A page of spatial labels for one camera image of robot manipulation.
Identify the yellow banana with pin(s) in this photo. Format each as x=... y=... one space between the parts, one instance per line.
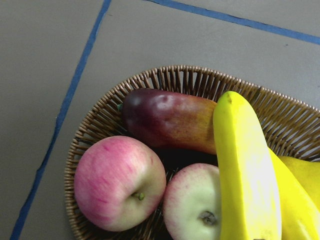
x=300 y=216
x=250 y=201

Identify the dark red mango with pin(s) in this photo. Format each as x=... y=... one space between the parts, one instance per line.
x=165 y=119

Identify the pink red apple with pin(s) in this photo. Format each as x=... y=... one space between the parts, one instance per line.
x=118 y=183

